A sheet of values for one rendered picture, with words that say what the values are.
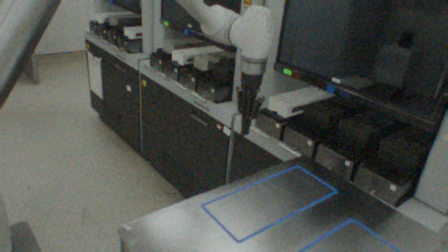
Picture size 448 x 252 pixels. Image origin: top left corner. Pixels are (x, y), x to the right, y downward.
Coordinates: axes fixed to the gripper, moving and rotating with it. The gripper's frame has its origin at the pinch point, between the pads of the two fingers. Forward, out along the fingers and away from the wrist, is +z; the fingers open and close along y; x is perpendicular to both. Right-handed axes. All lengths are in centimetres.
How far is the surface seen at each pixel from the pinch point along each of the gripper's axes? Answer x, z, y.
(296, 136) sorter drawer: -11.8, 0.9, -14.4
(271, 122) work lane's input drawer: -11.9, 0.7, -1.9
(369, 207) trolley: 7, -2, -53
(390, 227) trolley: 9, -2, -60
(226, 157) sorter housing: -12.4, 28.8, 21.8
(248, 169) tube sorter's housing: -12.1, 27.0, 6.9
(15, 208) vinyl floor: 62, 80, 104
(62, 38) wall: -46, 53, 350
